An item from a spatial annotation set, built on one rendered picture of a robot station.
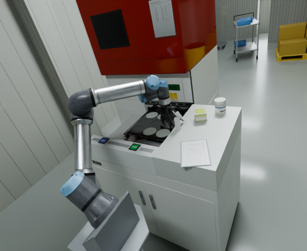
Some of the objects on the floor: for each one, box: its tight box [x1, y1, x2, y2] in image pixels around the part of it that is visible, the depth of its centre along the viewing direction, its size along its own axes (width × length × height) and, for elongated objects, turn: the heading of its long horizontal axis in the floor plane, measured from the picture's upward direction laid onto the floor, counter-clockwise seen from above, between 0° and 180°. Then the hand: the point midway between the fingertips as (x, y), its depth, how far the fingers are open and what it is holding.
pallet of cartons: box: [276, 20, 307, 62], centre depth 443 cm, size 77×108×64 cm
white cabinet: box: [92, 126, 241, 251], centre depth 168 cm, size 64×96×82 cm, turn 78°
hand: (168, 127), depth 143 cm, fingers closed
